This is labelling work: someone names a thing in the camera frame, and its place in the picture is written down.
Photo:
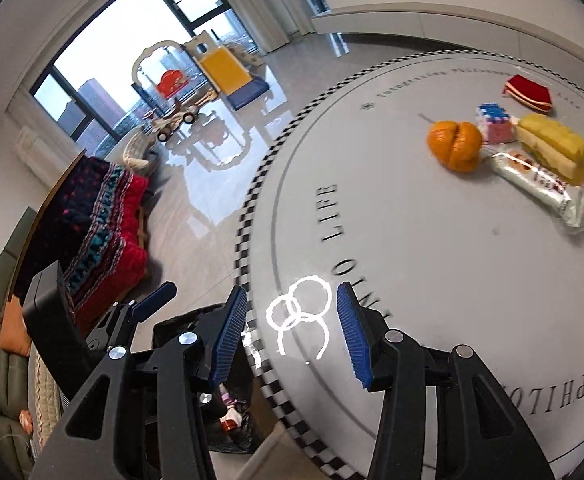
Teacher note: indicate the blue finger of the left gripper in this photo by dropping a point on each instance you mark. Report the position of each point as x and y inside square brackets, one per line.
[157, 299]

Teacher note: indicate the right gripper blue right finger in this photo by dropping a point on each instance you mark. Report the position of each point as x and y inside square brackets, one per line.
[480, 432]

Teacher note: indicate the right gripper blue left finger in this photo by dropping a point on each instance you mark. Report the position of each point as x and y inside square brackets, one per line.
[138, 415]

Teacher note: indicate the orange mandarin peel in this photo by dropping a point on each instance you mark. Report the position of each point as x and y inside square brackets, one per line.
[455, 145]

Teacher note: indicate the yellow sponge cake piece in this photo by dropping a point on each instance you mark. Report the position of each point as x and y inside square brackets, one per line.
[554, 145]

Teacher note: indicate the red cloth pouch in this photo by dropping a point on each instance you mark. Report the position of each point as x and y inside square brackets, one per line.
[529, 93]

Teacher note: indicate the black bagged trash bin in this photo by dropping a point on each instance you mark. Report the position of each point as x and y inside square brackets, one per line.
[236, 392]

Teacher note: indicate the orange cushion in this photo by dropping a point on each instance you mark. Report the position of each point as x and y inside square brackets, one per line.
[14, 338]

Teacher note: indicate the green sofa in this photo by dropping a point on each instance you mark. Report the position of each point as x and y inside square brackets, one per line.
[15, 444]

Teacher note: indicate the red patterned blanket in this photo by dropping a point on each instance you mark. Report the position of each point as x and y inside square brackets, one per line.
[100, 219]

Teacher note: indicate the wicker basket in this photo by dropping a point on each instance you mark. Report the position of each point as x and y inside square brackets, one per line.
[135, 156]

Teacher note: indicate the beige toy car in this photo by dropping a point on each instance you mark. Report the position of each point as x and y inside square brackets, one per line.
[181, 113]

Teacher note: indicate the white red baby swing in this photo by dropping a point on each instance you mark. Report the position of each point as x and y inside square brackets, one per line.
[166, 71]

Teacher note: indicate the round white coffee table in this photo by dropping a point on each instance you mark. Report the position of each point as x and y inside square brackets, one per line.
[349, 192]

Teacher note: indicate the yellow children's slide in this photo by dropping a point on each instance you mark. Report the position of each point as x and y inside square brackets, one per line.
[228, 75]

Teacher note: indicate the white low tv cabinet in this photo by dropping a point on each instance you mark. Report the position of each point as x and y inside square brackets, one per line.
[479, 30]

